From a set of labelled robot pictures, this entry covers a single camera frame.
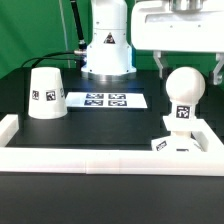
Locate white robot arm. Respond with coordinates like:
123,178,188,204
82,0,224,85

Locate white lamp shade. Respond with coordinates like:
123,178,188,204
28,67,67,119

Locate white lamp bulb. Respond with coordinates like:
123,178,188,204
166,67,205,119

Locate thin white cable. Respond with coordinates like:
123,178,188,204
58,0,72,69

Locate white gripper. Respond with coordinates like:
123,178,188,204
131,0,224,85

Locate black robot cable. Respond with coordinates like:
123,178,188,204
20,0,88,69

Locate white U-shaped fence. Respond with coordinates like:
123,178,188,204
0,114,224,176

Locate white lamp base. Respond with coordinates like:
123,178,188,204
150,116,210,153

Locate white tag sheet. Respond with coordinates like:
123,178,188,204
66,92,147,109

